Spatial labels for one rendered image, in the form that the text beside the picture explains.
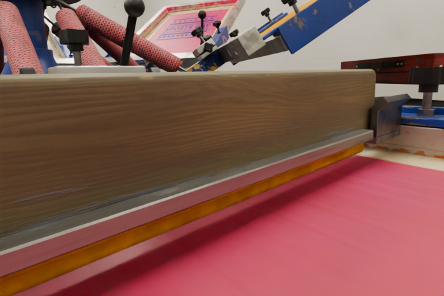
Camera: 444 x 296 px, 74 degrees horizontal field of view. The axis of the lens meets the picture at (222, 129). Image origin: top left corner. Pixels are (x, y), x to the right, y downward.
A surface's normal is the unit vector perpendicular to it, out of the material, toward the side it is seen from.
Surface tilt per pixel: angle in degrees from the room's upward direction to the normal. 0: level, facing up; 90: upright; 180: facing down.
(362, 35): 90
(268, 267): 0
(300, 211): 0
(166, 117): 90
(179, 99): 90
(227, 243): 0
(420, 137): 90
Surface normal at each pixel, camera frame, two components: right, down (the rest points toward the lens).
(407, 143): -0.76, 0.14
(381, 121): 0.65, 0.11
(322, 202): -0.03, -0.98
